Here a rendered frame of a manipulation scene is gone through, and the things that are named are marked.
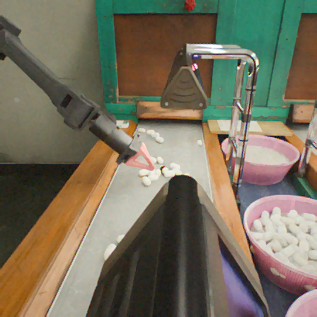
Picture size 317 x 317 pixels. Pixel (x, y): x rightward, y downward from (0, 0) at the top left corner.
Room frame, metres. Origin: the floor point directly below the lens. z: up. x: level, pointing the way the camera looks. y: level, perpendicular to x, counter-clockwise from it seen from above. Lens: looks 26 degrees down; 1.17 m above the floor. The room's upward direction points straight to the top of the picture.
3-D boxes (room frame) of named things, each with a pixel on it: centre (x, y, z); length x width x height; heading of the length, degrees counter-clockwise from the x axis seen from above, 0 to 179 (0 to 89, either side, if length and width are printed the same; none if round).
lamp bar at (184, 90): (0.76, -0.07, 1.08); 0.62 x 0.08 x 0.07; 175
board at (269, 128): (1.12, -0.38, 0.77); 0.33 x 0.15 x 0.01; 85
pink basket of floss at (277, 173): (0.90, -0.36, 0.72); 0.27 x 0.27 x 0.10
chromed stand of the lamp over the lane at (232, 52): (0.75, -0.15, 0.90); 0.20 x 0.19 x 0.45; 175
